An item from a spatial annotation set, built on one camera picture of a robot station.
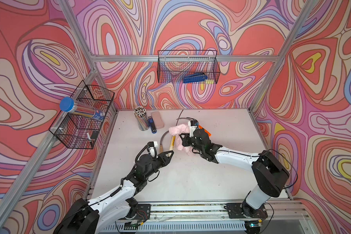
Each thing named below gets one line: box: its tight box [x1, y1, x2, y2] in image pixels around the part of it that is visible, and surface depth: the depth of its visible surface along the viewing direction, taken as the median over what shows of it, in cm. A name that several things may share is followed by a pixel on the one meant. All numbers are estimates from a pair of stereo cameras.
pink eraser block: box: [151, 111, 165, 130], surface depth 114 cm
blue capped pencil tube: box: [59, 96, 106, 122], surface depth 66 cm
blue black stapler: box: [148, 116, 157, 135], surface depth 109 cm
